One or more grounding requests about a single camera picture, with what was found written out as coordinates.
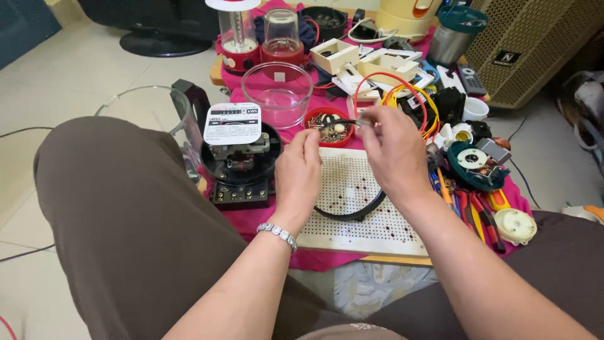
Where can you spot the person's right hand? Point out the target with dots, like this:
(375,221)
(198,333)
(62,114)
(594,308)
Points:
(398,160)

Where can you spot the person's left hand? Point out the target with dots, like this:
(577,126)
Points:
(297,179)

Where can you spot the thin black tweezers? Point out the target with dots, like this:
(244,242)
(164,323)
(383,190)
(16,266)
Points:
(347,122)

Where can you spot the red bowl of screws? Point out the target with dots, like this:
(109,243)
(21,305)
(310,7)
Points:
(330,134)

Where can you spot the black electric meter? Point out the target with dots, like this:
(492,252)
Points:
(238,165)

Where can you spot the white perforated board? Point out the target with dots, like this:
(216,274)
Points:
(349,212)

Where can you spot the white lamp socket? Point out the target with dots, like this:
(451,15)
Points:
(456,134)

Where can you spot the black curved rubber band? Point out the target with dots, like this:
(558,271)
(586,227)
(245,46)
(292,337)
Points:
(351,215)

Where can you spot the black plastic box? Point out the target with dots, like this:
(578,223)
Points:
(448,104)

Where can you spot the green round motor base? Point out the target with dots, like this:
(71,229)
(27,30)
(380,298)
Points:
(474,165)

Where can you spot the clear glass bowl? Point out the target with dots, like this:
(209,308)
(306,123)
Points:
(277,94)

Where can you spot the white cup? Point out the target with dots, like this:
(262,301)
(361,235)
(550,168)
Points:
(474,109)

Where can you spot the pink cloth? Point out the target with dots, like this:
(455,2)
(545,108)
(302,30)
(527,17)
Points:
(264,85)

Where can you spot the grey remote control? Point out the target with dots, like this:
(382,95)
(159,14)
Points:
(471,79)

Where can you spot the white patterned cloth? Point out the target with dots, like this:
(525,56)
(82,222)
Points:
(377,288)

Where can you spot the cream round plastic part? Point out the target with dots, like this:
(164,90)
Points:
(515,226)

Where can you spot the steel jug with green lid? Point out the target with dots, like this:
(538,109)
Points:
(453,37)

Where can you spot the red blender grinder cup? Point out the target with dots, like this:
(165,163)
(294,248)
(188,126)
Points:
(282,40)

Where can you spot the cream yellow appliance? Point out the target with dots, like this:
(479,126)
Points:
(406,16)

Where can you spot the dark blue cloth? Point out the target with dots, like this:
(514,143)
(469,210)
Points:
(306,30)

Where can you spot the red lantern lamp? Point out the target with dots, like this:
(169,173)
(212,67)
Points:
(238,37)

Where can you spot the black round pot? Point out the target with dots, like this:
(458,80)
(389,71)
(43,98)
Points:
(325,21)

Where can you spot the person's left leg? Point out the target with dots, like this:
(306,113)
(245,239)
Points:
(141,226)

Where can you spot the person's leg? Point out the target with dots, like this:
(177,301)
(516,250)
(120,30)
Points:
(141,226)
(557,264)

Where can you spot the beige speaker cabinet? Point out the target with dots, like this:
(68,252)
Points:
(533,47)

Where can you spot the person's right leg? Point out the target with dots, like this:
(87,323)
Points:
(557,264)

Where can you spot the black round stand base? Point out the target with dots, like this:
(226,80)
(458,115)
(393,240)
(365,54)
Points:
(163,42)

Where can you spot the heap of bags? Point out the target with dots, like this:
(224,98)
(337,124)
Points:
(585,113)

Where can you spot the orange and white object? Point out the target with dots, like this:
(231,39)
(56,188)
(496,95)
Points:
(587,213)

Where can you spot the cream plastic switch box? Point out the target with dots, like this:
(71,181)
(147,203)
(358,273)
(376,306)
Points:
(389,66)
(334,54)

